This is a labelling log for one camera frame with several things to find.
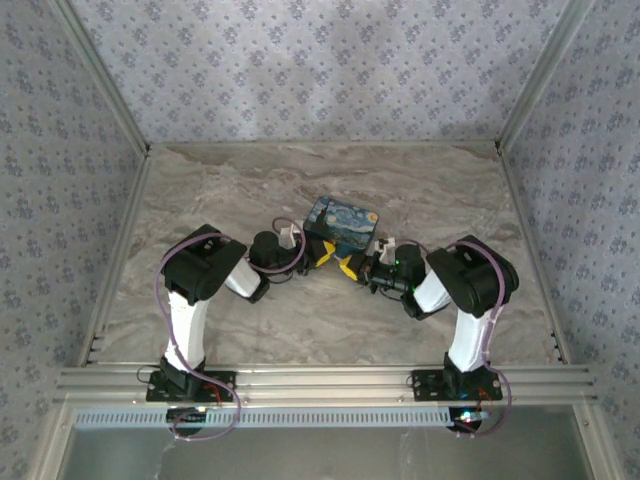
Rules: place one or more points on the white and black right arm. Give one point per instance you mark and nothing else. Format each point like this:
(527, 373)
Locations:
(470, 310)

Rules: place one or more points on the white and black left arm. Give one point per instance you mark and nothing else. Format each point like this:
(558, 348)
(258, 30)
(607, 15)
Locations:
(187, 305)

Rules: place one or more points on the starry night painted tin box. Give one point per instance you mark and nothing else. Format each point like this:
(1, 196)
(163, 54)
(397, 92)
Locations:
(342, 222)

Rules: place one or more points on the aluminium frame post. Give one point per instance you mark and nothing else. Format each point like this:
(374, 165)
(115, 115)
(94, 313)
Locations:
(102, 75)
(545, 75)

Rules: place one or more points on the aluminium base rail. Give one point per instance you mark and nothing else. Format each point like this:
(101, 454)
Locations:
(320, 382)

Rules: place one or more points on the grey steel sheet panel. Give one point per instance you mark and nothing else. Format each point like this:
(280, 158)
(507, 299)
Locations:
(320, 455)

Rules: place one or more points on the aluminium table side rail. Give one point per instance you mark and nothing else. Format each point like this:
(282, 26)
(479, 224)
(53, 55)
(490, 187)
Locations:
(117, 250)
(532, 250)

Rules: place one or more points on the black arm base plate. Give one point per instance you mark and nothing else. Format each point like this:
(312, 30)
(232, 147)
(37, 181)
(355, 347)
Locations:
(430, 387)
(160, 390)

